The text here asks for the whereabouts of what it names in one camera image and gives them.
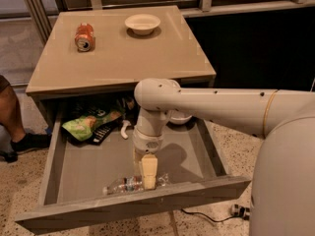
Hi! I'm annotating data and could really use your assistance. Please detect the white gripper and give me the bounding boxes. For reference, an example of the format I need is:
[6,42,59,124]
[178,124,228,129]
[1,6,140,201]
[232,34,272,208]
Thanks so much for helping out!
[132,129,163,190]

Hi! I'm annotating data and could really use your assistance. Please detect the clear plastic water bottle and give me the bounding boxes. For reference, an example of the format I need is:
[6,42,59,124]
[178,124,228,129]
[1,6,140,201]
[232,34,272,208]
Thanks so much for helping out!
[102,174,171,195]

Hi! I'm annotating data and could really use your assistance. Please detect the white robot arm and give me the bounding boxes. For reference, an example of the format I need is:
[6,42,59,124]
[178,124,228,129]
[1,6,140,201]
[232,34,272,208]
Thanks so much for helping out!
[134,79,315,236]

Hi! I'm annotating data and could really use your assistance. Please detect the open grey wooden drawer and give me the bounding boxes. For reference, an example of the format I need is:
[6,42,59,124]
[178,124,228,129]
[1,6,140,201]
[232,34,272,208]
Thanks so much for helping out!
[16,100,250,235]

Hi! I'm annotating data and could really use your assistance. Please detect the cream bowl on counter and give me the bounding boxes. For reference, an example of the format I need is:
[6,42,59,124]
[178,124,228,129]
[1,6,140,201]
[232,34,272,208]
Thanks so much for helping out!
[125,14,160,35]

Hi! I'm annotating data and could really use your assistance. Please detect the white plastic toy mushroom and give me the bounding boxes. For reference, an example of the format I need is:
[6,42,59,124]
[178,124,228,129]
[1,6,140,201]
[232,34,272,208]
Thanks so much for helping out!
[120,120,131,140]

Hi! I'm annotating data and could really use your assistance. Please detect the black snack bar wrapper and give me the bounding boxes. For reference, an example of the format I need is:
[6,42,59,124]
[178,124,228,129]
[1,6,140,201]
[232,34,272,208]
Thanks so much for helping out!
[88,122,117,146]

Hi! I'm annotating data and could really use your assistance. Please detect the green chip bag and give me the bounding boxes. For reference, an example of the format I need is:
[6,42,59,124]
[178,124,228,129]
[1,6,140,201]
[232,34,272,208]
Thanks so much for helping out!
[62,108,122,142]

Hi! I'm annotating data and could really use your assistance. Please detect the black white power strip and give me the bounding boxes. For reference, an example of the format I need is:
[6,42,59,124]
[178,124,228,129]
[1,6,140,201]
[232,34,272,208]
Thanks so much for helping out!
[230,205,250,220]

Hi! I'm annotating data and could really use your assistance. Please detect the beige side table cabinet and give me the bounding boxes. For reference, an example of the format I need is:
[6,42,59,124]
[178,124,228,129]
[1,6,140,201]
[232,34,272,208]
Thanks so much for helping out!
[27,6,216,126]

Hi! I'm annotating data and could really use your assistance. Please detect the person leg with shoe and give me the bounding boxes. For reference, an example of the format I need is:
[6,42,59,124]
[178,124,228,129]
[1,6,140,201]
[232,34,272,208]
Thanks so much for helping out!
[0,75,51,162]

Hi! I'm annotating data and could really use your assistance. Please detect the orange soda can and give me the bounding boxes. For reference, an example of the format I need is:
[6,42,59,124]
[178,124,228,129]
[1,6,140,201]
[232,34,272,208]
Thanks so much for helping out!
[75,23,95,52]

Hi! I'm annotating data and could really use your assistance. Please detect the black power cable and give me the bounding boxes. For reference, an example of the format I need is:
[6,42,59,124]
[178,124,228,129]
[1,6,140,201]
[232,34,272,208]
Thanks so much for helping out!
[180,207,234,224]

